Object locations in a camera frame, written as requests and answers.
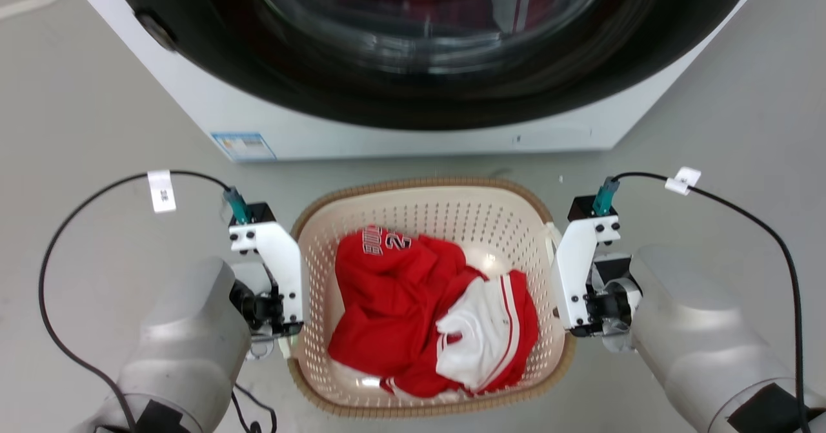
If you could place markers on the black round washer door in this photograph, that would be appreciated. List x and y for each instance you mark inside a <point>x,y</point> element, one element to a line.
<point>258,52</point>

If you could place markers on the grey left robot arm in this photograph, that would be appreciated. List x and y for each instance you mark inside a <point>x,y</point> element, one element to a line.
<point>187,349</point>

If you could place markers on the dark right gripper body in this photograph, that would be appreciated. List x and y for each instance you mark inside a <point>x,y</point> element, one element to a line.
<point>610,304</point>

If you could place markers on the red sports jersey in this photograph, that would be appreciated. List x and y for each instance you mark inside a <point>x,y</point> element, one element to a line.
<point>387,304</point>

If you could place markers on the blue white energy label sticker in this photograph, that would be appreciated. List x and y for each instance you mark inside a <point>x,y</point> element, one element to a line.
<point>244,146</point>

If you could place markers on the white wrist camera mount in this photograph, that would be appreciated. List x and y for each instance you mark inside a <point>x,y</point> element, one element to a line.
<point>574,271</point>
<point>277,259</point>

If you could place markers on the white red-striped shorts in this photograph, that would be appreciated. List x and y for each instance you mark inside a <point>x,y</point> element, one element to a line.
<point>484,330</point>

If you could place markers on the white front-load washing machine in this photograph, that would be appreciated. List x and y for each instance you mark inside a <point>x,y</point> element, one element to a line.
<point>413,137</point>

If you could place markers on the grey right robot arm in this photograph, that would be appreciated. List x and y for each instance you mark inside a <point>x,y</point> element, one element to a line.
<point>703,342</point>

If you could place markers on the beige perforated laundry basket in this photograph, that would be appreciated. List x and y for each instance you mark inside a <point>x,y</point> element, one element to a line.
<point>452,213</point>

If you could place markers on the red laundry inside drum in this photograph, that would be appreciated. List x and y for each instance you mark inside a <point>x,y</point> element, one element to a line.
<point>445,0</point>

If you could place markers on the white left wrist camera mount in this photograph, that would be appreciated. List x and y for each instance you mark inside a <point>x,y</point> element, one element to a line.
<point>277,259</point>

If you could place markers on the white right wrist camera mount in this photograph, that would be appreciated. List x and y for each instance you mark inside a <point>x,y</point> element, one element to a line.
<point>574,271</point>

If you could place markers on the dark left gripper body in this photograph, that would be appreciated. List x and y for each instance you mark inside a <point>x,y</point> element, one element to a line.
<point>258,307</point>

